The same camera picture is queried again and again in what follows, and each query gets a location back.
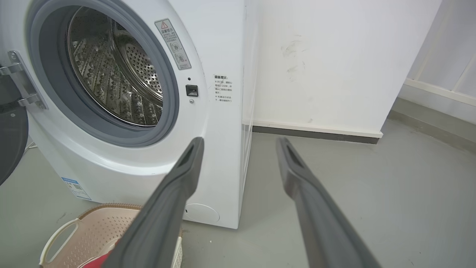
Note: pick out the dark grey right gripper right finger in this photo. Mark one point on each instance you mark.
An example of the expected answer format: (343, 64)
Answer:
(316, 216)

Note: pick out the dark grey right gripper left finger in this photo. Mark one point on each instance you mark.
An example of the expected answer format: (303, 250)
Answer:
(163, 216)

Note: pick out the red and white garment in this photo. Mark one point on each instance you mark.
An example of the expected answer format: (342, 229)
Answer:
(98, 262)

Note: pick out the cream perforated laundry basket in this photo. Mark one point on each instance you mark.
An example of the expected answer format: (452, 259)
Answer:
(93, 230)

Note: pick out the stainless steel washing machine drum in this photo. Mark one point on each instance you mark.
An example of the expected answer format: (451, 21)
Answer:
(108, 74)

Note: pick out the black round washer door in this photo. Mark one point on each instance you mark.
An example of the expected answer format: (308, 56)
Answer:
(11, 141)

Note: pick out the round white filter cover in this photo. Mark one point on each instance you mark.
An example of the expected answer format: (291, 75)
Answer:
(202, 214)

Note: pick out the white front-load washing machine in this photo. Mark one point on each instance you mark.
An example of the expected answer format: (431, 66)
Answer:
(223, 167)

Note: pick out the blue white energy label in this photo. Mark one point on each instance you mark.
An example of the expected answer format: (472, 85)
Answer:
(77, 189)

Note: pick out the black door latch slot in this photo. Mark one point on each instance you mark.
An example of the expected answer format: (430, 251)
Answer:
(192, 91)

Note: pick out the printed text instruction sticker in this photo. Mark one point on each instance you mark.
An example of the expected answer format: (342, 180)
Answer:
(223, 88)

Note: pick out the grey rubber door gasket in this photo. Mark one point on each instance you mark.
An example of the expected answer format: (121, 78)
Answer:
(55, 89)

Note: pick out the grey warning label sticker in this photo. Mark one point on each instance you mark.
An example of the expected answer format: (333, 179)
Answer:
(173, 44)

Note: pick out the silver metal door hinge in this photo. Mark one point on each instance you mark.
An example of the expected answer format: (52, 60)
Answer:
(24, 82)

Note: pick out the black wall baseboard strip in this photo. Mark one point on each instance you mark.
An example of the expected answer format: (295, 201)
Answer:
(316, 134)

